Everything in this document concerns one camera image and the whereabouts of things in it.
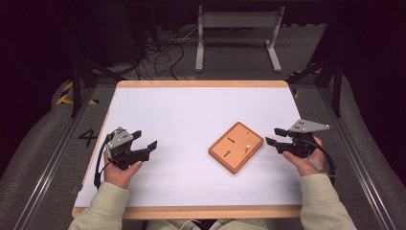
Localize black metal stand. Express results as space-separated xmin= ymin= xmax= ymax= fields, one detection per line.
xmin=284 ymin=57 xmax=345 ymax=119
xmin=68 ymin=57 xmax=126 ymax=119

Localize person's left hand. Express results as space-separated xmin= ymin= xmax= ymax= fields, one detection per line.
xmin=102 ymin=152 xmax=144 ymax=190

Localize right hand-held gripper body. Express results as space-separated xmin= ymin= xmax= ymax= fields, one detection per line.
xmin=277 ymin=119 xmax=331 ymax=159

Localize person's right hand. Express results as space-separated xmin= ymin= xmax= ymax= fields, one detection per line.
xmin=282 ymin=136 xmax=326 ymax=177

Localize white metal stand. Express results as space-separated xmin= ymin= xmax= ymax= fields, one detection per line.
xmin=194 ymin=4 xmax=286 ymax=74

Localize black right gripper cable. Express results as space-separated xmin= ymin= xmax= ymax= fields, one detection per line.
xmin=304 ymin=139 xmax=338 ymax=187

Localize wooden picture frame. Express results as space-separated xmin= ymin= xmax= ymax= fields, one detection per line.
xmin=208 ymin=121 xmax=265 ymax=175

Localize grey cable plug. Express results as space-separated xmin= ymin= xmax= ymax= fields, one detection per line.
xmin=306 ymin=157 xmax=324 ymax=172

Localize aluminium rail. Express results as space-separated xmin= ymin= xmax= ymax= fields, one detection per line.
xmin=11 ymin=85 xmax=98 ymax=230
xmin=318 ymin=85 xmax=398 ymax=230

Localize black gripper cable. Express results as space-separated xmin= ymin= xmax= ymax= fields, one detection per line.
xmin=304 ymin=139 xmax=338 ymax=187
xmin=93 ymin=136 xmax=113 ymax=190

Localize dark cabinet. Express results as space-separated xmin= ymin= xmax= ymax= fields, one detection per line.
xmin=101 ymin=0 xmax=151 ymax=66

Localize tangle of black floor cables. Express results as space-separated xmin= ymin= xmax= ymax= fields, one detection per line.
xmin=133 ymin=25 xmax=199 ymax=81

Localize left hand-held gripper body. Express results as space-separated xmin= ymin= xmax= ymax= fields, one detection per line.
xmin=104 ymin=126 xmax=151 ymax=171

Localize person's legs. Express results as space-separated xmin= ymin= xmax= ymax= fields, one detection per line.
xmin=146 ymin=218 xmax=280 ymax=230

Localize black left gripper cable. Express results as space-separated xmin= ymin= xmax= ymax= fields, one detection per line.
xmin=93 ymin=136 xmax=113 ymax=190

